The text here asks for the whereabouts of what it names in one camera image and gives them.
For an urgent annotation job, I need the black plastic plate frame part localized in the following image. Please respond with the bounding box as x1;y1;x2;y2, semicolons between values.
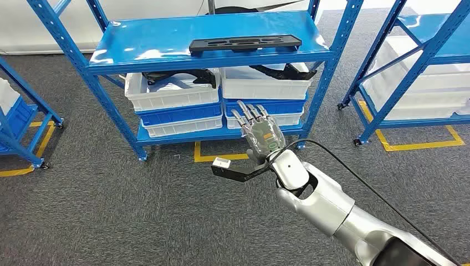
188;34;303;53

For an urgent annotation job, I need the black curved plastic part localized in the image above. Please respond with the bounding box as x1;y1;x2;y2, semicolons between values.
142;69;217;89
249;63;317;81

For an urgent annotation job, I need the blue metal shelf rack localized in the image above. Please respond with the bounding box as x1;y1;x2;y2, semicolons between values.
337;0;470;147
26;0;364;161
0;57;65;170

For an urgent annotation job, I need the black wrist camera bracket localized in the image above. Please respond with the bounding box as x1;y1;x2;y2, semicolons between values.
211;157;274;183

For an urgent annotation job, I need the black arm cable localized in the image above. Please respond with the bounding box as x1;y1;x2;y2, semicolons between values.
268;139;462;266

